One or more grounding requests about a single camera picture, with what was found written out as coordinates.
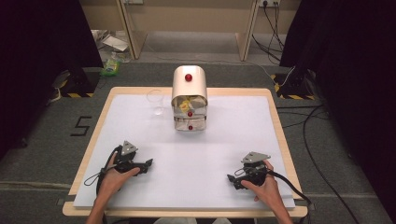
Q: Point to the pile of white papers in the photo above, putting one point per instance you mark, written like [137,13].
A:
[112,41]

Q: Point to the beige desk frame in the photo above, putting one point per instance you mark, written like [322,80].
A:
[137,37]

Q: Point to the green plastic packet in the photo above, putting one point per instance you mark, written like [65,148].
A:
[110,67]

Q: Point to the clear glass cup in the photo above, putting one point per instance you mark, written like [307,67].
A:
[156,101]

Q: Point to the person's right hand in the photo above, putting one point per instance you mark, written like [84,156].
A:
[267,190]

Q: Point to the black stand base striped tape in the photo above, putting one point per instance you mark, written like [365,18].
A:
[77,83]
[292,87]

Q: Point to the white drawer cabinet red knobs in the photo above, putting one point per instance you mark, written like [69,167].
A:
[189,84]

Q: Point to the white wall power outlet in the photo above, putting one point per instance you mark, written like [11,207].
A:
[269,2]

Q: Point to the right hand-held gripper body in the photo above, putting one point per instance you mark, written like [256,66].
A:
[254,170]

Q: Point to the white table board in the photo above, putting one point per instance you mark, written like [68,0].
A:
[286,130]

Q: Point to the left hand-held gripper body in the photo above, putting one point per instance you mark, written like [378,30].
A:
[125,161]

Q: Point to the black curtain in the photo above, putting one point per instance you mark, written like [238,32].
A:
[351,77]
[37,62]

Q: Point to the person's left hand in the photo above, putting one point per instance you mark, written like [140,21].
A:
[114,181]

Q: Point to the yellow packet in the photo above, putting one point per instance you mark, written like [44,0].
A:
[186,105]

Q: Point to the white table mat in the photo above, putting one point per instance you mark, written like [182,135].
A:
[193,155]

